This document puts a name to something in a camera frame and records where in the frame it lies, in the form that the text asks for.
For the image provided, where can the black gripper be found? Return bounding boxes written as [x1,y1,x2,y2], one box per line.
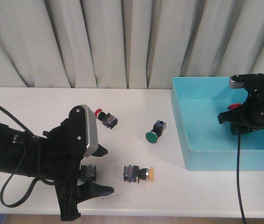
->
[217,81,264,135]
[33,118,114,221]

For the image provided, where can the red mushroom push button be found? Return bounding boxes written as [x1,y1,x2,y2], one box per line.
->
[227,103,251,135]

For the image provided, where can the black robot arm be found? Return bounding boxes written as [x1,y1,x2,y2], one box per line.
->
[0,105,114,221]
[218,73,264,135]

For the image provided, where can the turquoise plastic box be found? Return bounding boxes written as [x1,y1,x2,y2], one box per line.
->
[171,77,264,171]

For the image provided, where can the green button near box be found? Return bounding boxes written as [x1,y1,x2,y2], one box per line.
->
[145,120,167,144]

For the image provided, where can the green button front left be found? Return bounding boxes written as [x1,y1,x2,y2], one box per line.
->
[80,164,97,182]

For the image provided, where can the yellow button front centre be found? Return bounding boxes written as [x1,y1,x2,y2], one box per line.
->
[123,164,154,183]

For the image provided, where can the small red push button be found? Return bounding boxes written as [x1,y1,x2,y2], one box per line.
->
[94,108,118,129]

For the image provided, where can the white pleated curtain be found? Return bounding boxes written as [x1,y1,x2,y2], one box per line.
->
[0,0,264,89]

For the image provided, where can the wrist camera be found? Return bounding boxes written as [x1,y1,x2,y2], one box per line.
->
[67,105,99,158]
[229,73,264,89]

